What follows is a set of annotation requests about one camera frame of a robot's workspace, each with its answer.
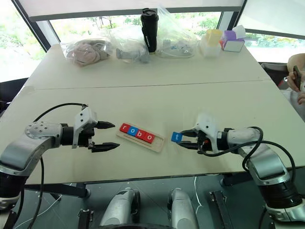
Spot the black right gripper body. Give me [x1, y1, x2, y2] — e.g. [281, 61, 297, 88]
[195, 131, 213, 153]

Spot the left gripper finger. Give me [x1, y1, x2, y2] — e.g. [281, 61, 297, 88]
[88, 142, 121, 153]
[96, 121, 116, 130]

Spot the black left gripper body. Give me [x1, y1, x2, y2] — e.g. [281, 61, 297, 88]
[80, 127, 98, 150]

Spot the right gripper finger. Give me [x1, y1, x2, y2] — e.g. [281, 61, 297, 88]
[177, 140, 200, 151]
[180, 129, 198, 138]

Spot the wooden letter tray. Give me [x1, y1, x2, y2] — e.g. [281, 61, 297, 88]
[116, 124, 165, 153]

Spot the red letter tile 'o'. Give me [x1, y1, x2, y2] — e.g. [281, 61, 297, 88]
[142, 132, 155, 144]

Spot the dark mobile phone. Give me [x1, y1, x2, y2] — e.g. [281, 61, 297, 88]
[293, 65, 303, 88]

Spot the silver left robot leg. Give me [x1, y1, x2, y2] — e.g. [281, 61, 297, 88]
[99, 187, 141, 227]

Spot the silver robot leg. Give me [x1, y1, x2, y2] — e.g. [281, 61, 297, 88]
[99, 187, 141, 227]
[167, 187, 200, 229]

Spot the silver right robot leg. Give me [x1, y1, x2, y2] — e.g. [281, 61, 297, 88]
[167, 187, 200, 229]

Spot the pink cloth bundle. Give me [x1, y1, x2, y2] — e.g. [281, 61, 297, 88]
[65, 44, 110, 67]

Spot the grey plush toy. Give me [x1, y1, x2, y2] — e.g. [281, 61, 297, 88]
[116, 48, 150, 64]

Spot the white translucent plastic container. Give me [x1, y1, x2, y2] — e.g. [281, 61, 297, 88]
[199, 35, 221, 58]

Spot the clear bag with pink cloth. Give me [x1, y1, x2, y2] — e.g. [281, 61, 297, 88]
[60, 38, 112, 68]

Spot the clear bag with grey toy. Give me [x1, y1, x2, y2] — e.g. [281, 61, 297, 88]
[104, 27, 151, 64]

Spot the purple tissue box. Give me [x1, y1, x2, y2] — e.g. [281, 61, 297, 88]
[219, 25, 246, 52]

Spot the tall clear plastic bag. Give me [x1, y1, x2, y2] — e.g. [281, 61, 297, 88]
[156, 6, 198, 59]

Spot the yellow plastic cup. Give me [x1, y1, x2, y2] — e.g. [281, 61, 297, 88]
[206, 29, 224, 46]

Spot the dark chair beside person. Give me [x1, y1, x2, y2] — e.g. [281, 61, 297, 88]
[260, 62, 290, 91]

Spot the person's white clothing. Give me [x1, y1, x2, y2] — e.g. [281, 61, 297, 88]
[282, 89, 305, 117]

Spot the black travel tumbler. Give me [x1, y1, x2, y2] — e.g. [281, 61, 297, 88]
[140, 8, 159, 53]

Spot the wide white roller blind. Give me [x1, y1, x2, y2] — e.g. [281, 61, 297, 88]
[18, 0, 246, 22]

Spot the narrow white roller blind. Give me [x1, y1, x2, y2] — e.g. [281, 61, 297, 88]
[238, 0, 305, 40]

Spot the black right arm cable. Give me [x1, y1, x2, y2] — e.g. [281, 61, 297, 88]
[201, 126, 297, 179]

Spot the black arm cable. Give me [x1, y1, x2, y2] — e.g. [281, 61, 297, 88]
[201, 126, 297, 179]
[9, 103, 89, 229]

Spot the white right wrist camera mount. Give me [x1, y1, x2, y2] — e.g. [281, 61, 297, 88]
[192, 113, 219, 153]

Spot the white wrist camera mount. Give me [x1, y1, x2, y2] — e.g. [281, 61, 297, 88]
[71, 106, 99, 149]
[192, 113, 219, 153]

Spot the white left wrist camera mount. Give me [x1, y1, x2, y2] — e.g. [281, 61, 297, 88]
[71, 106, 99, 149]

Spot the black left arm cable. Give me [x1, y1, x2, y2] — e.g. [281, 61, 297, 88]
[9, 103, 89, 229]

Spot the white floor cord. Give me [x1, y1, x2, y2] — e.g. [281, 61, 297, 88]
[194, 176, 203, 215]
[14, 194, 62, 229]

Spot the black table frame bar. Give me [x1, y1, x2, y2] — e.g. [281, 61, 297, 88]
[23, 182, 91, 198]

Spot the black metal floor bracket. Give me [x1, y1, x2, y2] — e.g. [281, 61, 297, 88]
[209, 190, 231, 229]
[78, 209, 93, 229]

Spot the black window frame post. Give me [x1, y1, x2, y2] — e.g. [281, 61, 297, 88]
[219, 0, 248, 31]
[10, 0, 52, 54]

